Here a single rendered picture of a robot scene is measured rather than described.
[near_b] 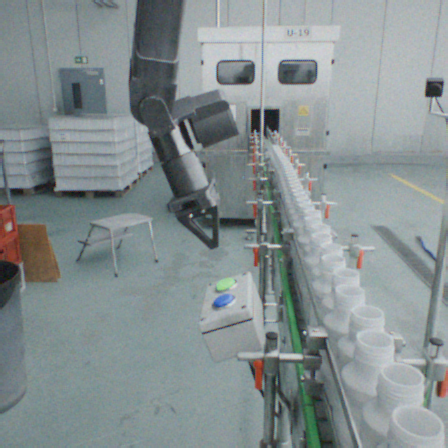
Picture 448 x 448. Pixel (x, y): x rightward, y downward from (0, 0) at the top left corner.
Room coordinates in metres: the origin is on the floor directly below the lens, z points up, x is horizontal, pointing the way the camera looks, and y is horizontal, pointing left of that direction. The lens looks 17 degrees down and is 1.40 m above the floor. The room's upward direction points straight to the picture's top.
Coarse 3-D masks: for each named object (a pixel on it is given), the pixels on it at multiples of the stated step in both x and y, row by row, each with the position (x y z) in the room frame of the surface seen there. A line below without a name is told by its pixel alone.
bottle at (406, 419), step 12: (396, 408) 0.29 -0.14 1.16; (408, 408) 0.29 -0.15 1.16; (420, 408) 0.29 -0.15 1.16; (396, 420) 0.29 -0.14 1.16; (408, 420) 0.29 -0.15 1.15; (420, 420) 0.29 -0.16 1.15; (432, 420) 0.28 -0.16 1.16; (396, 432) 0.27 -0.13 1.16; (408, 432) 0.26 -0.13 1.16; (420, 432) 0.29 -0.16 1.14; (432, 432) 0.28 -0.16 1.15; (384, 444) 0.29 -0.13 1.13; (396, 444) 0.27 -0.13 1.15; (408, 444) 0.26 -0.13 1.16; (420, 444) 0.26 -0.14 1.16; (432, 444) 0.26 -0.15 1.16
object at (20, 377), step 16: (0, 272) 2.01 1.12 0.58; (16, 272) 1.94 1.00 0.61; (0, 288) 1.71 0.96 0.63; (16, 288) 1.82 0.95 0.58; (0, 304) 1.71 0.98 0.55; (16, 304) 1.81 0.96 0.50; (0, 320) 1.71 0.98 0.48; (16, 320) 1.80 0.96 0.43; (0, 336) 1.70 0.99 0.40; (16, 336) 1.79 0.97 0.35; (0, 352) 1.70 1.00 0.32; (16, 352) 1.78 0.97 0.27; (0, 368) 1.69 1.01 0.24; (16, 368) 1.77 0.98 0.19; (0, 384) 1.69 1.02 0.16; (16, 384) 1.76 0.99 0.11; (0, 400) 1.68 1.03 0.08; (16, 400) 1.75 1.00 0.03
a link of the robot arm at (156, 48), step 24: (144, 0) 0.54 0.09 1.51; (168, 0) 0.55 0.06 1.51; (144, 24) 0.55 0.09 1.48; (168, 24) 0.56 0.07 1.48; (144, 48) 0.56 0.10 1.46; (168, 48) 0.57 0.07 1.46; (144, 72) 0.57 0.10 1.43; (168, 72) 0.57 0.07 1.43; (144, 96) 0.58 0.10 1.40; (168, 96) 0.59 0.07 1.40
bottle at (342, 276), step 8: (336, 272) 0.58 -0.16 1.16; (344, 272) 0.59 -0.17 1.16; (352, 272) 0.58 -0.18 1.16; (336, 280) 0.56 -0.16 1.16; (344, 280) 0.56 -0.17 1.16; (352, 280) 0.55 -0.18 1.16; (328, 296) 0.57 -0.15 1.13; (328, 304) 0.56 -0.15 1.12; (328, 312) 0.56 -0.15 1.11; (320, 352) 0.57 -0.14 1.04
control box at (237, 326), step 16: (208, 288) 0.66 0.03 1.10; (240, 288) 0.62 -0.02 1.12; (256, 288) 0.68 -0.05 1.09; (208, 304) 0.60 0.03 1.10; (240, 304) 0.56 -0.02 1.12; (256, 304) 0.62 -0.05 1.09; (208, 320) 0.55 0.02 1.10; (224, 320) 0.55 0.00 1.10; (240, 320) 0.54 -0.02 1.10; (256, 320) 0.56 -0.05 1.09; (208, 336) 0.55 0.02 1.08; (224, 336) 0.55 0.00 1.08; (240, 336) 0.54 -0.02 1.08; (256, 336) 0.54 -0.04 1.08; (224, 352) 0.55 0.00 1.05; (288, 400) 0.61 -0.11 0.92; (288, 416) 0.62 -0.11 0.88
